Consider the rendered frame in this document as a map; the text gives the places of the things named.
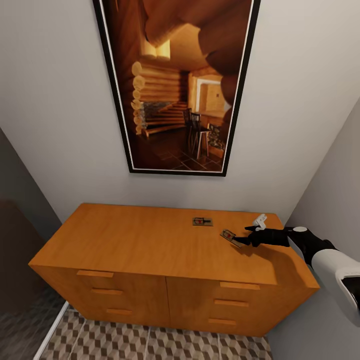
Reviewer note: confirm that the mousetrap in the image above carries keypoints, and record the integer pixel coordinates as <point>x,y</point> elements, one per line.
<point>230,236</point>
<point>199,221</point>

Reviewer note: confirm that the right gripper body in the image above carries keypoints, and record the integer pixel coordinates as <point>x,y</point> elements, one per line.
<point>262,237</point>

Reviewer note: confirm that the shower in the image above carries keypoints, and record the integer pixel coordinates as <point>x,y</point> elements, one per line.
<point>51,331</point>

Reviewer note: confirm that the door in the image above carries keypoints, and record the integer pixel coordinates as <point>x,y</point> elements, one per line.
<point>29,306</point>

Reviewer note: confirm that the picture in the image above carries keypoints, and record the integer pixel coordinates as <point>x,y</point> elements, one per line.
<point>177,70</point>

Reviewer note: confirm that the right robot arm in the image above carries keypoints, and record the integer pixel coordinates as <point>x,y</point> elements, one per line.
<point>339,272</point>

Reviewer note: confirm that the cabinet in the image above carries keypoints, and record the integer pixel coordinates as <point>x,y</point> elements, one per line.
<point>152,266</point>

